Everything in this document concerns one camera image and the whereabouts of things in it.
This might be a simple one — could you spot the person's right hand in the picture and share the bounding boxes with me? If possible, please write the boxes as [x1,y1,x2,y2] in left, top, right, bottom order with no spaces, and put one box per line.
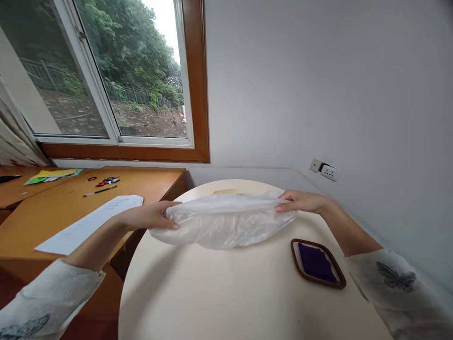
[275,190,335,215]

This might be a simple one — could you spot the person's left hand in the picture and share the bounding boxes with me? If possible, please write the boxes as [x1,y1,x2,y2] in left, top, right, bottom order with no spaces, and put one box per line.
[122,200,183,232]

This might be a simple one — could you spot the person's right fingers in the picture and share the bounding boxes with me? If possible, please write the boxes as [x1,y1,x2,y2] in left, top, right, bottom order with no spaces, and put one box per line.
[278,190,302,203]

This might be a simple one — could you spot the person's right thumb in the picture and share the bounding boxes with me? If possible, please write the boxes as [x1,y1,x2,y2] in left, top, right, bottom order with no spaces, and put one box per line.
[275,201,302,213]

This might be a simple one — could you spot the white plastic bag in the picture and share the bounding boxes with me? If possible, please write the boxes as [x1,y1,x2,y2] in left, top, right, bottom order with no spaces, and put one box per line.
[148,190,299,251]

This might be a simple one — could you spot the brown tray with purple cloth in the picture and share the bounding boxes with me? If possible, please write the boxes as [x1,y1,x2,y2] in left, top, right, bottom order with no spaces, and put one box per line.
[290,238,347,289]

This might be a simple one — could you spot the black pen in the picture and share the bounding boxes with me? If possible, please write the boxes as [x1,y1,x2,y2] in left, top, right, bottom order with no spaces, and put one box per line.
[83,185,118,198]

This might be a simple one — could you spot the white paper sheet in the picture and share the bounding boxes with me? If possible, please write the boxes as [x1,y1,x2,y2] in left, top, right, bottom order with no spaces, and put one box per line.
[34,195,145,256]

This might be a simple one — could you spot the round cream table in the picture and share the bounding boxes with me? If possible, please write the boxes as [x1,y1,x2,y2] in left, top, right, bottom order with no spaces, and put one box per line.
[118,179,394,340]

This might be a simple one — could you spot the wooden desk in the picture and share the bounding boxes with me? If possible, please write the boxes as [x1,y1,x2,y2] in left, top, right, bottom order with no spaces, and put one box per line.
[0,165,187,340]

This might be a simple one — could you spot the stack of coloured paper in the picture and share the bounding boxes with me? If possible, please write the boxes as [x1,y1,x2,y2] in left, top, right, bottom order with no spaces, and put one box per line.
[23,168,84,186]

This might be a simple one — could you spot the white curtain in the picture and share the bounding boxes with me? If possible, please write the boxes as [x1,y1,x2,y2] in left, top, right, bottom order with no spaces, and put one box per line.
[0,76,50,167]

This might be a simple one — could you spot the white wall socket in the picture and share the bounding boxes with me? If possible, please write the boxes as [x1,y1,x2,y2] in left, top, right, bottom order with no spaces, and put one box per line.
[309,157,340,182]

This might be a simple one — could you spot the window with wooden frame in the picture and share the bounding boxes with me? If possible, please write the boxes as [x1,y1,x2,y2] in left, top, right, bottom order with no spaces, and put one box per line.
[0,0,210,164]

